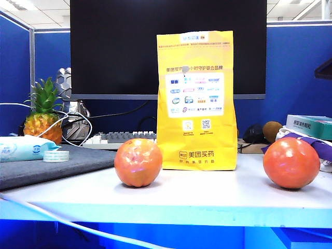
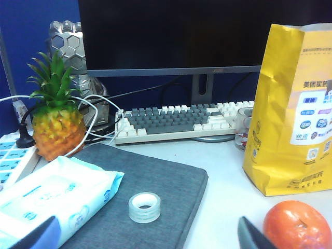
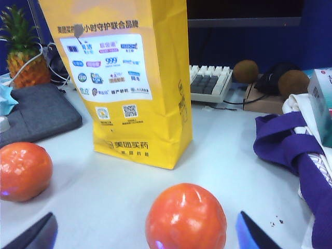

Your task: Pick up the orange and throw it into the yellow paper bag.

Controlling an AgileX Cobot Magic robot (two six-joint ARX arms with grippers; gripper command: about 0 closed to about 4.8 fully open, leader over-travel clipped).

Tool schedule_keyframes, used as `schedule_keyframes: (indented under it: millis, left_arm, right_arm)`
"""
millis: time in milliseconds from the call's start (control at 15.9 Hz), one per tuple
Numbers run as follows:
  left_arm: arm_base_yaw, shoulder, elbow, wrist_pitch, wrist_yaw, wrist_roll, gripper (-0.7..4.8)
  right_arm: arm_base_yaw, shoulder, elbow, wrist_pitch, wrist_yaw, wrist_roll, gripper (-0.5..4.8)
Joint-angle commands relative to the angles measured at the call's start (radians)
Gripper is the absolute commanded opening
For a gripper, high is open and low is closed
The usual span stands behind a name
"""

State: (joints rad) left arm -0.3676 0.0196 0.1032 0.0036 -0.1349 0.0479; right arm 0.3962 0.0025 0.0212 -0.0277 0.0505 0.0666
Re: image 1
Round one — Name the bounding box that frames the orange fruit with white mark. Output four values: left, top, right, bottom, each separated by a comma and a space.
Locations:
114, 138, 163, 188

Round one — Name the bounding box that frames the black monitor cable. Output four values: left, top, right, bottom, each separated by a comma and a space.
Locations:
68, 100, 150, 122

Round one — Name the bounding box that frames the teal medicine box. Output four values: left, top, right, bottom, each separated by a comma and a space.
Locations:
285, 114, 332, 141

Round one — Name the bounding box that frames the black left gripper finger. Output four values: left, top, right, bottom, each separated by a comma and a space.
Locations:
314, 58, 332, 80

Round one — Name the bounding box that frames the clear tape roll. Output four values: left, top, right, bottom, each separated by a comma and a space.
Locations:
43, 149, 70, 163

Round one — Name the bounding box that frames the white cloth bag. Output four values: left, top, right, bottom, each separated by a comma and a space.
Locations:
274, 126, 332, 173

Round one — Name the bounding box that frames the brown kiwi fruit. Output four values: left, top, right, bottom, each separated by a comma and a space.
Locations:
262, 121, 283, 143

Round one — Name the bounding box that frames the thin white cable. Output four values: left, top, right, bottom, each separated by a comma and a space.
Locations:
0, 103, 93, 147

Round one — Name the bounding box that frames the brown cardboard box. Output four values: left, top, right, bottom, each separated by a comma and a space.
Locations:
237, 139, 268, 154

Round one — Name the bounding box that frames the purple cloth strap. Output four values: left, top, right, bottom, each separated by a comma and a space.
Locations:
261, 132, 332, 159

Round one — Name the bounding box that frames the grey partition post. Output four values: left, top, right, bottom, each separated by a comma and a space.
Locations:
29, 27, 36, 109

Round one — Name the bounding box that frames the yellow paper bag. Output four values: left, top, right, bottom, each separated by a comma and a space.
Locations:
156, 30, 238, 171

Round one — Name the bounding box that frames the grey felt mat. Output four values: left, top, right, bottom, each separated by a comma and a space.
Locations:
0, 144, 117, 191

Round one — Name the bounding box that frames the black computer monitor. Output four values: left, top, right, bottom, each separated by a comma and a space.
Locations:
70, 0, 267, 100

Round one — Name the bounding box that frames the blue wet wipes pack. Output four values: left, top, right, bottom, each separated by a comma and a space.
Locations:
0, 134, 62, 163

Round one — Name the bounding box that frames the pineapple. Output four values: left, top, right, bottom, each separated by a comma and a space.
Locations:
23, 77, 64, 145

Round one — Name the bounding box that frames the white grey keyboard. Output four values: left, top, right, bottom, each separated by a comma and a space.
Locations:
82, 131, 158, 150

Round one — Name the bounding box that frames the shiny orange fruit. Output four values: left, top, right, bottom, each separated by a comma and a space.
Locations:
262, 137, 321, 189

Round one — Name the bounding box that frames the silver robot figurine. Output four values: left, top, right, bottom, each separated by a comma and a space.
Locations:
55, 67, 90, 141

